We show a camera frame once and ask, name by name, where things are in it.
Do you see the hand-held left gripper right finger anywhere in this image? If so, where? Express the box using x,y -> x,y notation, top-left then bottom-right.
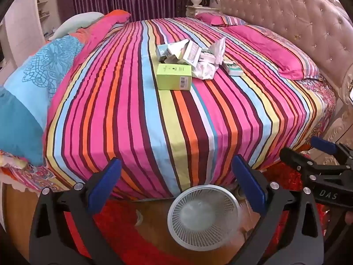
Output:
221,155 -> 324,265

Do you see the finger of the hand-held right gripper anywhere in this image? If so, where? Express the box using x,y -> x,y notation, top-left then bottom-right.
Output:
279,147 -> 348,184
311,136 -> 353,169

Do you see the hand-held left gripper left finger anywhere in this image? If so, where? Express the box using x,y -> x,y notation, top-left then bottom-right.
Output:
29,157 -> 130,265

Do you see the white mesh wastebasket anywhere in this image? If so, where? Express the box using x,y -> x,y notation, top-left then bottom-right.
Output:
167,184 -> 249,256

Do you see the green white box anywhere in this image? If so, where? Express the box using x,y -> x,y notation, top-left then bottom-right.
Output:
223,60 -> 244,77
200,50 -> 219,64

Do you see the white paper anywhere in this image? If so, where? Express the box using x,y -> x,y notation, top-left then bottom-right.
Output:
192,61 -> 219,81

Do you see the light green box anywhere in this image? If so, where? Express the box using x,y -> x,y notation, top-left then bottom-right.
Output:
157,63 -> 192,91

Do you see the pink cloth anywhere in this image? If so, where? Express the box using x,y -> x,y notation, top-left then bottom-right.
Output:
210,37 -> 227,64

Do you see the white pink box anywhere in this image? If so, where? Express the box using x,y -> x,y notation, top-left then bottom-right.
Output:
181,44 -> 202,67

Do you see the bed with striped sheet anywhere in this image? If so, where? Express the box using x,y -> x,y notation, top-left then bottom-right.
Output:
44,17 -> 337,202

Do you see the pink striped pillow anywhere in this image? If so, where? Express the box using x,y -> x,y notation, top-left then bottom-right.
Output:
222,24 -> 320,80
196,12 -> 247,27

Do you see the blue patterned quilt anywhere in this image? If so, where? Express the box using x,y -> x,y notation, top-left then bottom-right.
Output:
0,34 -> 86,166

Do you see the tufted pink headboard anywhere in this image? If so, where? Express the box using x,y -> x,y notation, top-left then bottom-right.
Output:
219,0 -> 353,166

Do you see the orange pink quilt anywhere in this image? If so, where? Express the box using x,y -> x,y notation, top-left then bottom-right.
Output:
69,9 -> 131,50

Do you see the pale green pillow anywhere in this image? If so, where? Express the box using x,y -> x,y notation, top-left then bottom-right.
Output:
51,11 -> 105,39

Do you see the cream carved nightstand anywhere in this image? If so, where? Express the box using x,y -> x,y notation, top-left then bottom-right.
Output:
185,5 -> 221,18

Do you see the white shelf cabinet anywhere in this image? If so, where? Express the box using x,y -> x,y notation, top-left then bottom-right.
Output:
0,0 -> 58,69

